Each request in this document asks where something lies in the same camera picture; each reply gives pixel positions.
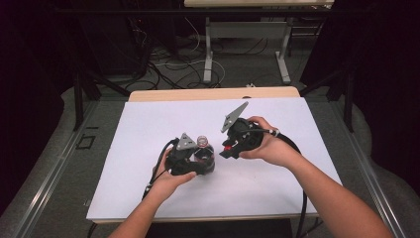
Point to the white table cover sheet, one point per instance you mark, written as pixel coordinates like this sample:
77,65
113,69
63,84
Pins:
231,191

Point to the person's right hand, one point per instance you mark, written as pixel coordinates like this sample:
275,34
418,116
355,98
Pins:
274,148

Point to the person's left hand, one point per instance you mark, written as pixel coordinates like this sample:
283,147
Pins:
168,183

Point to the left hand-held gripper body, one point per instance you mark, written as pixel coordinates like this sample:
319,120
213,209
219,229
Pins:
180,162

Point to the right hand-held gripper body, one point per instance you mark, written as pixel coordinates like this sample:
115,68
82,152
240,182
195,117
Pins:
246,132

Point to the white desk with metal legs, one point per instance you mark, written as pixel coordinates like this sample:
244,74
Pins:
247,29

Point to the dark cola bottle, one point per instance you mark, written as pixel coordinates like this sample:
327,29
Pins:
206,157

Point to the black metal stand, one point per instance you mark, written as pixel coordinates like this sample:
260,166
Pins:
79,99
348,99

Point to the aluminium floor rail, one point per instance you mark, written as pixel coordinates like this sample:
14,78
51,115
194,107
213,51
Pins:
369,172
49,185

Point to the wooden table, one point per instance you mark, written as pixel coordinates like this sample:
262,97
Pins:
211,94

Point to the red bottle cap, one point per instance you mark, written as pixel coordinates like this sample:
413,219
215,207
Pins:
228,148

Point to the dark cloth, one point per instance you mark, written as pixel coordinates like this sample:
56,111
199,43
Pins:
218,229

